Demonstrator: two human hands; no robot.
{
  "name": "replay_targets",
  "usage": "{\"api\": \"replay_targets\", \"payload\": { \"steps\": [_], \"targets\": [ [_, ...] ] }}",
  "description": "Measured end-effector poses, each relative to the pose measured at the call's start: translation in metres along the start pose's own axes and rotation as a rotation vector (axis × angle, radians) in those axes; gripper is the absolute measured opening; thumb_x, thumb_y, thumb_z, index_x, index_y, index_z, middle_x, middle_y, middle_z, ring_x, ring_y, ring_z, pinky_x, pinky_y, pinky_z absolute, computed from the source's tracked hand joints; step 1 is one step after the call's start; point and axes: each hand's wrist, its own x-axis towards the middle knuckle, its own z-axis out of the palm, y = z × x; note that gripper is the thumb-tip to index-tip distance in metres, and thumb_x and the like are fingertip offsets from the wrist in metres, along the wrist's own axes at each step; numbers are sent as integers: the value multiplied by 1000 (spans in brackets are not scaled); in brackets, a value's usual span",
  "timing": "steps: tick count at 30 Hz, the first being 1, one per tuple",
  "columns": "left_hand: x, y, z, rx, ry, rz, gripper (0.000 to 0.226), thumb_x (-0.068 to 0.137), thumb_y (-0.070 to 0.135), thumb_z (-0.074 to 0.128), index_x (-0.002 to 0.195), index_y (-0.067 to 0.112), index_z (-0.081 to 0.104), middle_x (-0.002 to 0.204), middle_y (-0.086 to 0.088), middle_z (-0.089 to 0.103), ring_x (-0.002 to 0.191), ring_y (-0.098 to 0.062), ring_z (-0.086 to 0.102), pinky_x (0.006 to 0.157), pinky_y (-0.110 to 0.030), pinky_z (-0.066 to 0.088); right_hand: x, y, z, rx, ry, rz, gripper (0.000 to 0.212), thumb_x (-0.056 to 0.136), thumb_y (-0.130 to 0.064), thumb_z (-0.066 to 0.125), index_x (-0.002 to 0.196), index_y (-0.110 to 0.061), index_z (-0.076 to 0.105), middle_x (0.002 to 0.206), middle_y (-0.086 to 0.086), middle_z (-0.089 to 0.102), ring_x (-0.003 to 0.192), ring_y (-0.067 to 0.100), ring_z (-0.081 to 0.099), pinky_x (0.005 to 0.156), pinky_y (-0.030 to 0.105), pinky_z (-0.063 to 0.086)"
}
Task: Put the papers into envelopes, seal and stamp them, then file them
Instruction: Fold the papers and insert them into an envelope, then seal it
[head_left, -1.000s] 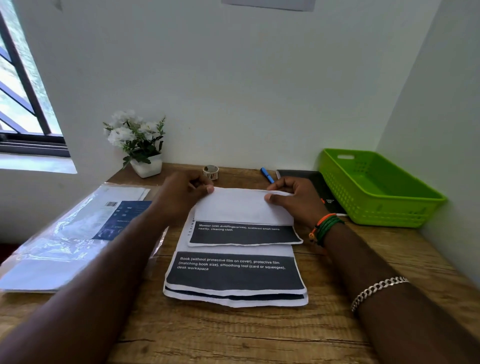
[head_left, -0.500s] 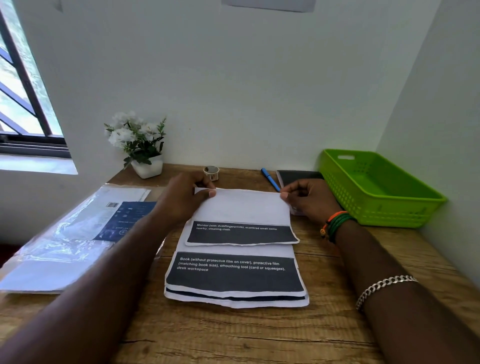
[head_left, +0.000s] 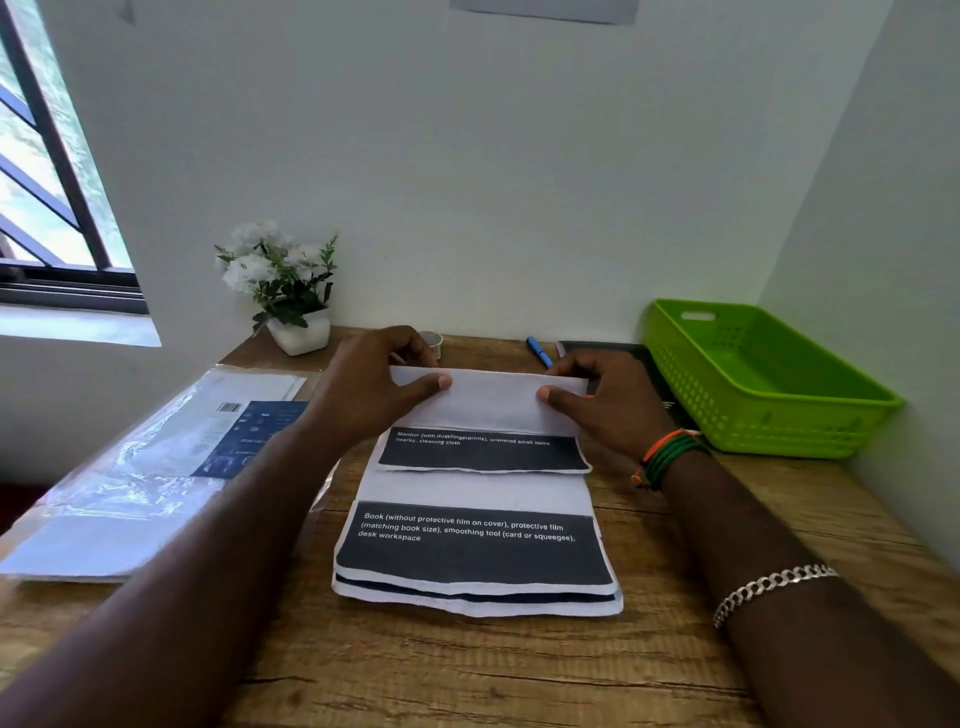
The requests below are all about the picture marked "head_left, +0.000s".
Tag person's right hand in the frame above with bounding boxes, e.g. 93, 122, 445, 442
536, 348, 680, 463

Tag person's left hand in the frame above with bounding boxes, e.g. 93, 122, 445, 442
311, 324, 454, 451

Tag printed sheet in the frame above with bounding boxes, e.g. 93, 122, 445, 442
377, 365, 594, 475

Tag green plastic basket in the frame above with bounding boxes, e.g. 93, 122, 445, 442
643, 299, 905, 460

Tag stack of printed papers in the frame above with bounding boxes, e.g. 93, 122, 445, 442
331, 468, 625, 620

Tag clear plastic envelope wrapper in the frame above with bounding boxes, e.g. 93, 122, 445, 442
0, 365, 339, 585

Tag person's left forearm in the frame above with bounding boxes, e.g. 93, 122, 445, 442
0, 419, 343, 728

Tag person's right forearm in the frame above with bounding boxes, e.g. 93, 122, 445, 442
659, 449, 960, 728

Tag black notebook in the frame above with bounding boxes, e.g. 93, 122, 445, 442
556, 341, 699, 433

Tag orange and green thread wristbands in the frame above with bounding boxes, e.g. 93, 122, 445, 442
631, 428, 712, 493

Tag white flower plant in pot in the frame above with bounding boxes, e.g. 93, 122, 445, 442
213, 218, 339, 358

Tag window with metal bars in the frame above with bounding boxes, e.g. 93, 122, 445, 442
0, 0, 150, 315

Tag silver chain bracelet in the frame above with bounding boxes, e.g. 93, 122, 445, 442
712, 563, 840, 630

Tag paper notice on wall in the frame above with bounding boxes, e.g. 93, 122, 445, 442
449, 0, 641, 26

